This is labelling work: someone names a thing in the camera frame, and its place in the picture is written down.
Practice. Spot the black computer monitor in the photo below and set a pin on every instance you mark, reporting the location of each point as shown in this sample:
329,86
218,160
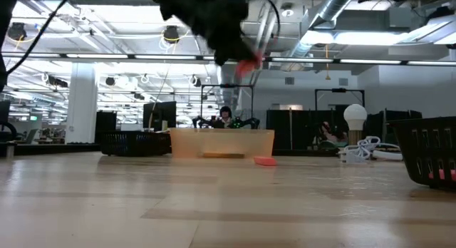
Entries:
160,114

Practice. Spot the black gantry frame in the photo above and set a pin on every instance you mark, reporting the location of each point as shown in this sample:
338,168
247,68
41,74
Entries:
228,86
338,90

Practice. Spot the wide black cabinet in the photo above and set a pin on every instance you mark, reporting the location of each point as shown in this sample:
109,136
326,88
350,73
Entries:
392,125

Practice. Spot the black mesh basket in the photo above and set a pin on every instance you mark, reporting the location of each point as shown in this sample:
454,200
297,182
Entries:
135,144
420,152

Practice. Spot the distant black robot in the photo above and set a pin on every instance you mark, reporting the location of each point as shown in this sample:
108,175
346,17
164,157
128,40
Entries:
246,124

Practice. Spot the white bulb lamp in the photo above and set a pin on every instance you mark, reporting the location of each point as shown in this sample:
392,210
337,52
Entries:
355,116

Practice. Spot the silver ribbed air duct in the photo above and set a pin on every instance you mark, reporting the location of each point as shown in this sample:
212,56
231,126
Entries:
335,2

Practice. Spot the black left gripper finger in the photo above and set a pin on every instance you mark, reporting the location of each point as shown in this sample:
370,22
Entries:
242,45
228,57

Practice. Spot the white square pillar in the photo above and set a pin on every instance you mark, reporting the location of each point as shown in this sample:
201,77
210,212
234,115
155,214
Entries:
82,109

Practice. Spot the round white ceiling sensor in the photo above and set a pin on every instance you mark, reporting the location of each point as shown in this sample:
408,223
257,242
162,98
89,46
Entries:
287,12

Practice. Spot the black aluminium table frame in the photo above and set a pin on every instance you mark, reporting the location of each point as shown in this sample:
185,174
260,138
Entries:
53,150

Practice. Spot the long ceiling light bar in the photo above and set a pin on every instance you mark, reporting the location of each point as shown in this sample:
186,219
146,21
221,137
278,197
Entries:
320,60

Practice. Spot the orange translucent plastic bin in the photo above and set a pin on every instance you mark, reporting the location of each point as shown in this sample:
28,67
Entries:
221,141

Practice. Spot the person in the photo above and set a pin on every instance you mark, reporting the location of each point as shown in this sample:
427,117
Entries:
331,135
225,116

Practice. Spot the tall black cabinet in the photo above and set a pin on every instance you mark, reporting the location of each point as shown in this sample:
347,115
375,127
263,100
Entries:
105,128

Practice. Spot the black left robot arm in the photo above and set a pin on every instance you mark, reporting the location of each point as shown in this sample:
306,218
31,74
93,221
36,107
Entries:
5,13

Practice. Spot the black ceiling device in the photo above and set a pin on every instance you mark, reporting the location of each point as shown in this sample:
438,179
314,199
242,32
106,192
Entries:
17,31
171,33

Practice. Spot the black partition panel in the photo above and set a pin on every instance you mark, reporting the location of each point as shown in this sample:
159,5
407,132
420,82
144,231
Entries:
303,130

